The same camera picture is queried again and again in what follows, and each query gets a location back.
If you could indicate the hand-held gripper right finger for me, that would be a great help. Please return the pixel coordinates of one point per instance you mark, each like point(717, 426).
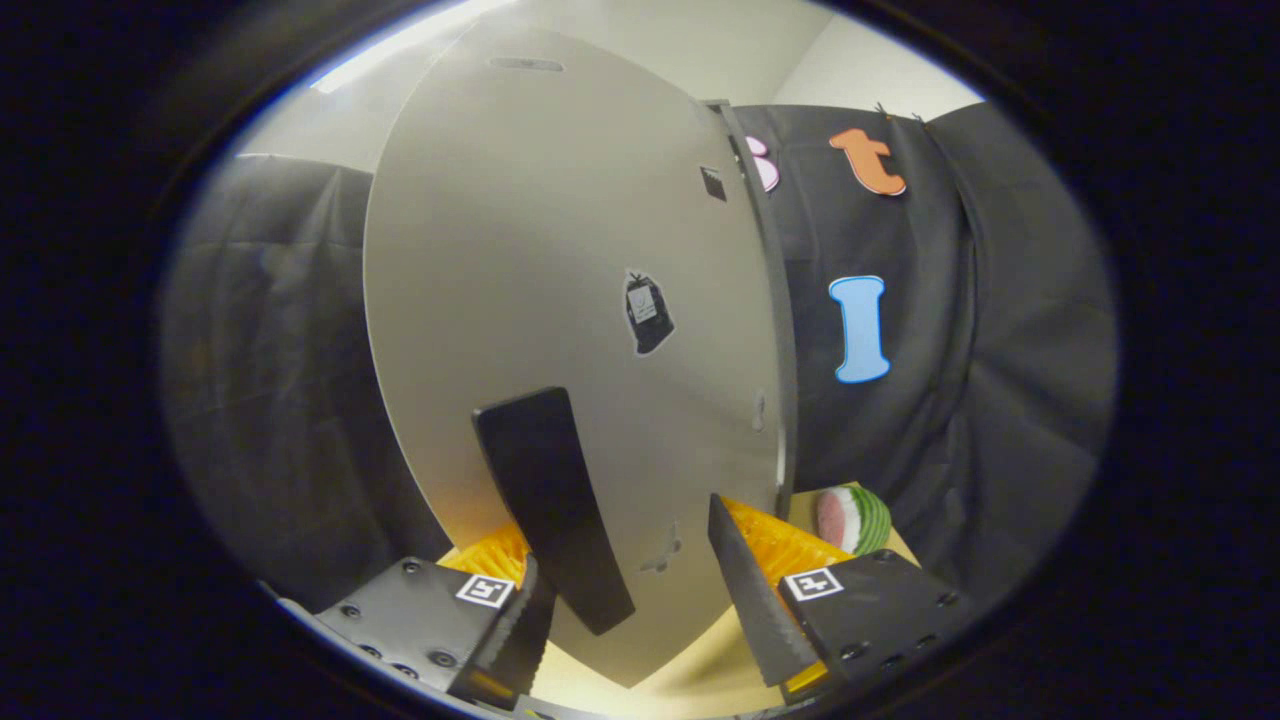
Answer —
point(755, 590)

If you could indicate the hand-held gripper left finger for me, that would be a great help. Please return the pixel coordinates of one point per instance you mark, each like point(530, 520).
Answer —
point(515, 640)

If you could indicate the grey shoe cabinet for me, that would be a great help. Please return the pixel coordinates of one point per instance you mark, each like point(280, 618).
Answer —
point(785, 350)

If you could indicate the white shoe cabinet door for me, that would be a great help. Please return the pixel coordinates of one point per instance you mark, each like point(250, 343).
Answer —
point(520, 250)

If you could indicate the toy watermelon slice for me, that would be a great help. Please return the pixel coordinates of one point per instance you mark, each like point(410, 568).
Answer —
point(855, 520)

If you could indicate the black backdrop cloth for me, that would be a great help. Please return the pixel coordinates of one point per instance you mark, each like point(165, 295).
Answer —
point(1000, 350)

